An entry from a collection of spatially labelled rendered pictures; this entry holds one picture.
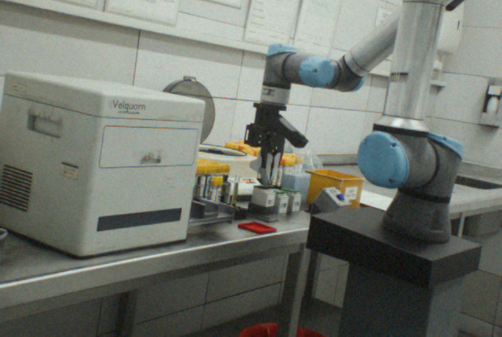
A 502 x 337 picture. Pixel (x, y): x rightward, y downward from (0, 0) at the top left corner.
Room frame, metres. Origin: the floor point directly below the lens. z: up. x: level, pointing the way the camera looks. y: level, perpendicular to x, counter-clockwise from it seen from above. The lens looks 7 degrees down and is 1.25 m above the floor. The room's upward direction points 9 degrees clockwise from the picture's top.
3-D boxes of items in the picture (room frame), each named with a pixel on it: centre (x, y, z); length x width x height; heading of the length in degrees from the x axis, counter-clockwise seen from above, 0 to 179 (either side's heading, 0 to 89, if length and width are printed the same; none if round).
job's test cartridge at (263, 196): (1.79, -0.05, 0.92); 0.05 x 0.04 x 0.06; 56
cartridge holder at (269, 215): (1.79, -0.05, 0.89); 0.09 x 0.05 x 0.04; 57
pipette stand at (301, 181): (1.99, -0.14, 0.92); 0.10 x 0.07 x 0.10; 151
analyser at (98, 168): (1.40, 0.29, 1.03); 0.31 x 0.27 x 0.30; 144
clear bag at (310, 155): (2.74, -0.20, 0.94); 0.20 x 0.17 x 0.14; 126
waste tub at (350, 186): (2.11, -0.27, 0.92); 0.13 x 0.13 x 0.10; 52
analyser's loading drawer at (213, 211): (1.51, 0.10, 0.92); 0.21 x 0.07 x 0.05; 144
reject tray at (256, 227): (1.64, -0.04, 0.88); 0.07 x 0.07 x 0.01; 54
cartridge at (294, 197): (1.90, -0.13, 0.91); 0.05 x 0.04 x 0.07; 54
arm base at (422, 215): (1.60, -0.40, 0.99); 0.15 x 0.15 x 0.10
